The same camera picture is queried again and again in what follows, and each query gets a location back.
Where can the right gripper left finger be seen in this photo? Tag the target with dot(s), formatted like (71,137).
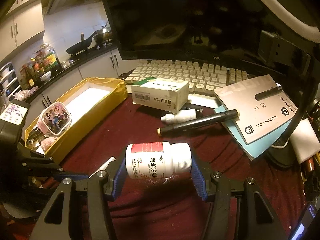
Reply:
(116,175)

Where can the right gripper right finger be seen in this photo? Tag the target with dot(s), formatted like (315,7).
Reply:
(201,172)

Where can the small red-label pill bottle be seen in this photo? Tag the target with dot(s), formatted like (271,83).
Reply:
(155,160)

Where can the black marker pen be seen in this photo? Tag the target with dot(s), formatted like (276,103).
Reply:
(205,121)

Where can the cartoon lidded container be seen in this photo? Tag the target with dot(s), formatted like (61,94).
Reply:
(54,120)

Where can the white dropper bottle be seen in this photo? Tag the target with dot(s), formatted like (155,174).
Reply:
(181,116)

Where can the green white medicine box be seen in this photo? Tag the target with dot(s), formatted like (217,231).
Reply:
(164,94)

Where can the blue notebook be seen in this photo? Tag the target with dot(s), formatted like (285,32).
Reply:
(257,128)

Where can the yellow storage box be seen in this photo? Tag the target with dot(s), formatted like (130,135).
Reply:
(88,102)

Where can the grey study notebook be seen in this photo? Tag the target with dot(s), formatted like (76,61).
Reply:
(242,93)

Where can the black pen on notebook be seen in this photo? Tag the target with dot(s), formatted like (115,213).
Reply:
(268,93)

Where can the white mechanical keyboard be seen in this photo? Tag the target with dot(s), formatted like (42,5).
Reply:
(203,78)

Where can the glass jar on counter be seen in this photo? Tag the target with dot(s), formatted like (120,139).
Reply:
(50,59)

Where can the black wok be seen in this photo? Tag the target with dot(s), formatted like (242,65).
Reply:
(80,46)

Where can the white kitchen cabinets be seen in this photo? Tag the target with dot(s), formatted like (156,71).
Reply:
(62,53)

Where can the black computer monitor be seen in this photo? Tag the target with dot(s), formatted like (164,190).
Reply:
(212,30)

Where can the white ring light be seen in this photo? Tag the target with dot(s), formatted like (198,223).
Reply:
(304,30)

